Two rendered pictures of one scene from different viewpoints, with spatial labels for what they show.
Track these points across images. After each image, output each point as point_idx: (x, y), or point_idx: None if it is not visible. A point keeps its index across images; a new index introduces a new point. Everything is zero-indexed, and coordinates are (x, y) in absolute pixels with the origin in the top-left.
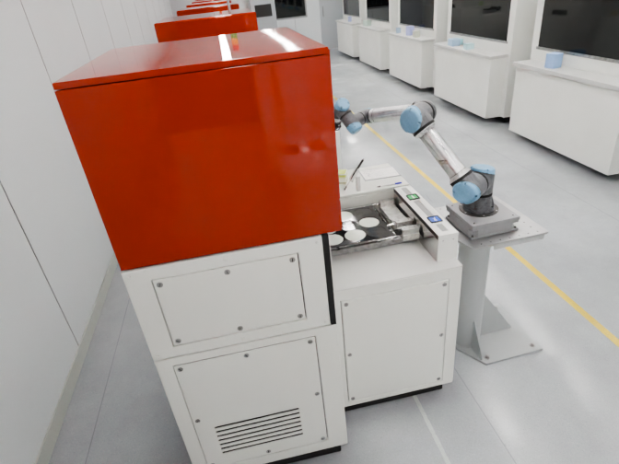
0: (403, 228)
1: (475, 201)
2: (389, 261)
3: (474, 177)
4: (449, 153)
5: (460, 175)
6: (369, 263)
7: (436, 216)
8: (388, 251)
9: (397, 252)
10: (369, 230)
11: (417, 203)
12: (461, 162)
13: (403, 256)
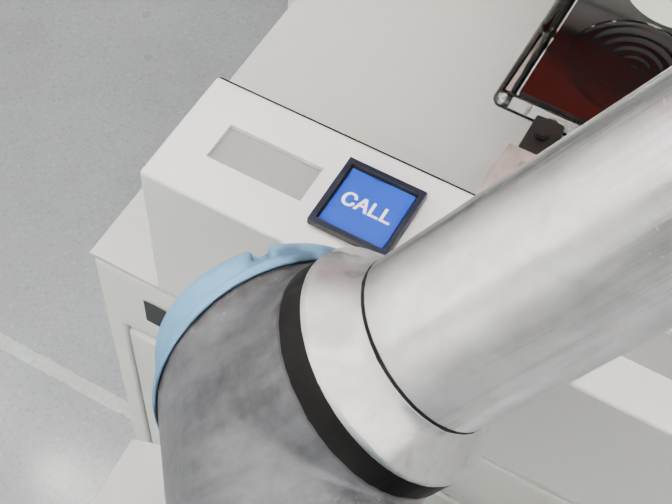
0: (521, 159)
1: None
2: (432, 67)
3: (239, 371)
4: (541, 171)
5: (343, 254)
6: (494, 8)
7: (381, 236)
8: (510, 128)
9: (464, 149)
10: (670, 59)
11: (649, 344)
12: (425, 302)
13: (410, 143)
